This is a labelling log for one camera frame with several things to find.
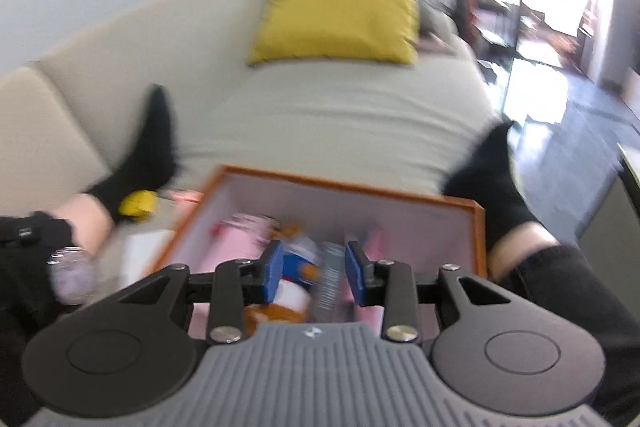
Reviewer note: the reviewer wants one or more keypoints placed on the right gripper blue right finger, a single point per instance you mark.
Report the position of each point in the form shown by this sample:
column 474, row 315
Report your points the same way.
column 359, row 273

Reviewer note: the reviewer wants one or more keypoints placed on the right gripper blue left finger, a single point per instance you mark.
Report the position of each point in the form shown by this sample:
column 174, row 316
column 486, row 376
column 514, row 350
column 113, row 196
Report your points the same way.
column 270, row 267

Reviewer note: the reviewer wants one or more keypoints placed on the dark photo card box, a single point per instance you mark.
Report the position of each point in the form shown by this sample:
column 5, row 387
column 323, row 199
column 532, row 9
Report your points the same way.
column 328, row 304

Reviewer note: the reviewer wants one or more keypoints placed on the plush toy keychain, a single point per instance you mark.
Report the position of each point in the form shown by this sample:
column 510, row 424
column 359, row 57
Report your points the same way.
column 301, row 268

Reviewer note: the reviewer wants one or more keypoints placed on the pink pouch bag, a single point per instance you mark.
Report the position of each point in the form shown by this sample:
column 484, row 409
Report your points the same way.
column 242, row 236

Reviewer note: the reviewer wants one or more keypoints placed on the yellow tape measure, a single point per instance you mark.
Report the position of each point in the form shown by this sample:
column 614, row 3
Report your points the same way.
column 138, row 206

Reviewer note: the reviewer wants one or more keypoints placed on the silver round compact mirror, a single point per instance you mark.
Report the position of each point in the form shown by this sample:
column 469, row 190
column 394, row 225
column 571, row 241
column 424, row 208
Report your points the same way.
column 72, row 275

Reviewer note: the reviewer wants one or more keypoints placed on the pink selfie stick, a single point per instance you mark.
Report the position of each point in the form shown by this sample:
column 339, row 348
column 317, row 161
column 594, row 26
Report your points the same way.
column 185, row 197

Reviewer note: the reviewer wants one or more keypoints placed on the orange cardboard box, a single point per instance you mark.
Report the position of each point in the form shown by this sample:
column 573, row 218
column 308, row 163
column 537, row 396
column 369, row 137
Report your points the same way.
column 423, row 231

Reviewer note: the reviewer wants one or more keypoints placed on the person left leg black sock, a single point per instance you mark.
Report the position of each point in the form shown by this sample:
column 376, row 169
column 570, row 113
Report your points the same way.
column 88, row 218

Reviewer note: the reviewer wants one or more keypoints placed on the person leg black sock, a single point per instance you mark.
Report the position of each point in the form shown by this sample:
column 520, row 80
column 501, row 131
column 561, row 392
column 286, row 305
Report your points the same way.
column 88, row 218
column 526, row 259

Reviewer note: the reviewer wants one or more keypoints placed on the person right leg black sock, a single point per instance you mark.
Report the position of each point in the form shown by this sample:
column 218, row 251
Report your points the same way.
column 526, row 259

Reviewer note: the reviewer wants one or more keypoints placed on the beige fabric sofa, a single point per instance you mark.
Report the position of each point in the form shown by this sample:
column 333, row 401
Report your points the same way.
column 68, row 118

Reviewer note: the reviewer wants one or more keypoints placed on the yellow cushion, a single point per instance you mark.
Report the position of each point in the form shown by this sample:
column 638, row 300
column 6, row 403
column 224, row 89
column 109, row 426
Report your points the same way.
column 361, row 30

